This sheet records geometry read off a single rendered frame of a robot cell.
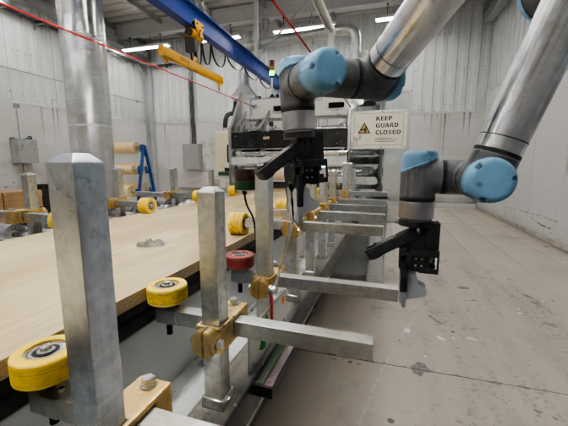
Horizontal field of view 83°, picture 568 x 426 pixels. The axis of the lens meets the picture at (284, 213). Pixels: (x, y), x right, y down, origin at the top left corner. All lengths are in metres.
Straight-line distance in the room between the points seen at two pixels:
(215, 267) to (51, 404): 0.28
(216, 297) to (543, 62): 0.64
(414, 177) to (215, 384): 0.57
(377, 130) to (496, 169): 2.44
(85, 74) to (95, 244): 4.31
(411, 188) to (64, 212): 0.62
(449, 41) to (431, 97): 1.34
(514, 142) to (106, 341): 0.64
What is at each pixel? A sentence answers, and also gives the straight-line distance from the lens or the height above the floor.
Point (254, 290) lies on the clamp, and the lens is 0.82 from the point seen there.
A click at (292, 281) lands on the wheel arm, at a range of 0.86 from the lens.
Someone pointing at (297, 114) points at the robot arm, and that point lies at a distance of 0.71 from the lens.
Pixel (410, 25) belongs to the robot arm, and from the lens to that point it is 0.62.
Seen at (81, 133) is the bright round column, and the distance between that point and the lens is 4.58.
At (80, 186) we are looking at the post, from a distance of 0.36.
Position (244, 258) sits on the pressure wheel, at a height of 0.91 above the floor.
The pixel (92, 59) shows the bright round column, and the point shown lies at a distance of 4.70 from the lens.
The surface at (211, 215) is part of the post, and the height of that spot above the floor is 1.07.
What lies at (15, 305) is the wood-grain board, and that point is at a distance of 0.77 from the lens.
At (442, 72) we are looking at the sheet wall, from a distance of 9.65.
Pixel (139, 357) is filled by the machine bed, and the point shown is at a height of 0.74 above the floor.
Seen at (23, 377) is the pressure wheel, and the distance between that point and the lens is 0.55.
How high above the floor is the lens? 1.15
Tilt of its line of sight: 9 degrees down
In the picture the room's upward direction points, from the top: straight up
